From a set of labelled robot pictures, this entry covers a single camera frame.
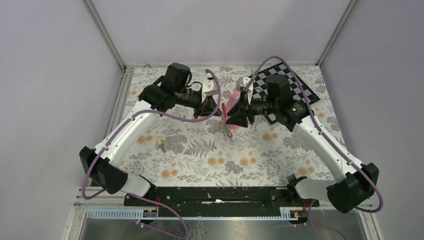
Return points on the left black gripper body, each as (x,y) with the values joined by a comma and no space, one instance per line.
(200,111)

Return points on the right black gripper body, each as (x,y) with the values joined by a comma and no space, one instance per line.
(247,110)

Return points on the red tag key bunch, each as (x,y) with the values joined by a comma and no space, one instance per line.
(223,121)

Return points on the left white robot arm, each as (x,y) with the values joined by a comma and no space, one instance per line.
(169,96)

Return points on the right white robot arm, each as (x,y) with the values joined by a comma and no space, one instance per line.
(352,181)

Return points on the pink transparent box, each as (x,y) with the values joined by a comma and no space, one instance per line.
(231,102)

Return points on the floral table mat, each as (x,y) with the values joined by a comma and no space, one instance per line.
(198,154)

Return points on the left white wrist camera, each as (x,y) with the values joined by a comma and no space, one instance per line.
(209,87)

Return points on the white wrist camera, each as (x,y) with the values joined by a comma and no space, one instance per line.
(244,84)
(209,87)

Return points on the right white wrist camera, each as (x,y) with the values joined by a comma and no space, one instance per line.
(244,84)

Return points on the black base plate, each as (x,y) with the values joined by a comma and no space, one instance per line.
(221,202)

